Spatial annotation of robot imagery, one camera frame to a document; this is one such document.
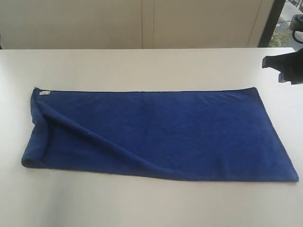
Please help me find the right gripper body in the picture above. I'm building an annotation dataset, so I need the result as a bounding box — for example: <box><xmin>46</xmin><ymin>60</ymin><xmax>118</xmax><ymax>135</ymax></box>
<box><xmin>284</xmin><ymin>49</ymin><xmax>303</xmax><ymax>85</ymax></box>

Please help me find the blue towel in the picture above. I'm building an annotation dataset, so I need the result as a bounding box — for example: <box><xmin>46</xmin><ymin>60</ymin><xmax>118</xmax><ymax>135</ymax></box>
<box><xmin>21</xmin><ymin>87</ymin><xmax>299</xmax><ymax>182</ymax></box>

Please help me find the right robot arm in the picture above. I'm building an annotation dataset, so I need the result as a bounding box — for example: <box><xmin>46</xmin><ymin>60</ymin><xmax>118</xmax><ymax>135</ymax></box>
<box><xmin>262</xmin><ymin>14</ymin><xmax>303</xmax><ymax>85</ymax></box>

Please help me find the black window frame post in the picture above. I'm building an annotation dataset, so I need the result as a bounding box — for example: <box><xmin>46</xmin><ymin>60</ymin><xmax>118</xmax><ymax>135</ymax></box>
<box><xmin>258</xmin><ymin>0</ymin><xmax>286</xmax><ymax>48</ymax></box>

